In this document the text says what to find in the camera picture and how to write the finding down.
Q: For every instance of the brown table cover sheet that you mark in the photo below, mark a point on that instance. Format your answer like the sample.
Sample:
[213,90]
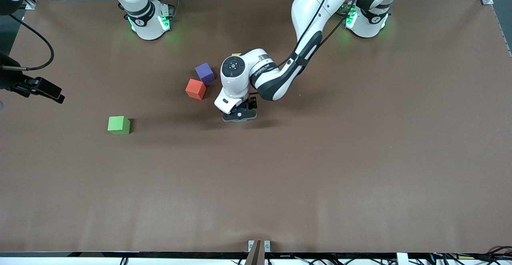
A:
[256,197]

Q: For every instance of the green cube block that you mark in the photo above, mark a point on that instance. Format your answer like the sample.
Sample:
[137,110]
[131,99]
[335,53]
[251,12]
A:
[118,124]

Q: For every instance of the metal table clamp bracket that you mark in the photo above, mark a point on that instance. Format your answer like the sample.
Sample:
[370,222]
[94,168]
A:
[259,247]

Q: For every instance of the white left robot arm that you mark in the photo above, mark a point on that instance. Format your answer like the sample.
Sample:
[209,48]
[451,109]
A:
[312,9]

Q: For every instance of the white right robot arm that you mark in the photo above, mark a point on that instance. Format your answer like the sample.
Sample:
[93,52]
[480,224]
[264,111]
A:
[140,13]

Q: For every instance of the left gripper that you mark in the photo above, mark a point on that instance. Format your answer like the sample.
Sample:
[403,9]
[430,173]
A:
[252,103]

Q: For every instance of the purple cube block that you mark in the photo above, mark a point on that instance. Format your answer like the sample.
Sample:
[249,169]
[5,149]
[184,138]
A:
[204,72]

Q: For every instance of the orange cube block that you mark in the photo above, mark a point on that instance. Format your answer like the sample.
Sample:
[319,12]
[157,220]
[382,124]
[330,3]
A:
[195,88]

